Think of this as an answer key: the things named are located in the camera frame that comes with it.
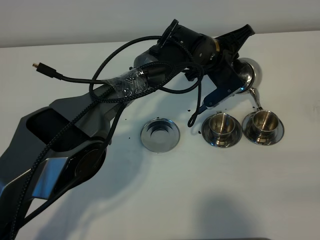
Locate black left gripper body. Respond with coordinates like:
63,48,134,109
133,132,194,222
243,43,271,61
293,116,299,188
212,36,240,73

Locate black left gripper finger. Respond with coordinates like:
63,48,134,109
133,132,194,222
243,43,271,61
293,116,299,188
215,24,255,59

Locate stainless steel teapot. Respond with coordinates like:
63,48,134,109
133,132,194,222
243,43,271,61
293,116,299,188
232,58,263,111

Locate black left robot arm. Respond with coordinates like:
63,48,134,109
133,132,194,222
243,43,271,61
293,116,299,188
0,20,255,240

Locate left stainless steel teacup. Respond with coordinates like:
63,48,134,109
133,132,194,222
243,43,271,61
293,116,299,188
208,112,236,138

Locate stainless steel teacup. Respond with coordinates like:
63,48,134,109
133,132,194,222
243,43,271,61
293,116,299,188
251,110,280,136
208,112,236,138

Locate right stainless steel teacup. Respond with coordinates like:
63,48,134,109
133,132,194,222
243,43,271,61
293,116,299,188
251,110,280,136

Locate round steel teapot tray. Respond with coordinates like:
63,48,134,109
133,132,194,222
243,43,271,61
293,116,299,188
140,117,181,153

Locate right steel saucer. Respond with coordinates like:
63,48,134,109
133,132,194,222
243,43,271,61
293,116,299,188
242,111,285,146

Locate steel saucer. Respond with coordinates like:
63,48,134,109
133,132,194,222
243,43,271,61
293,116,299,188
242,111,285,146
201,115,243,148

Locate left steel saucer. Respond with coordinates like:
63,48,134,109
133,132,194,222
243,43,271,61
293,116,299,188
201,115,243,148

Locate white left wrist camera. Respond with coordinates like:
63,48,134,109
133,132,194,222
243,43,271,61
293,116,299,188
203,60,245,108

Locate loose black usb cable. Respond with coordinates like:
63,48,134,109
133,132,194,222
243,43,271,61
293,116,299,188
31,62,201,95

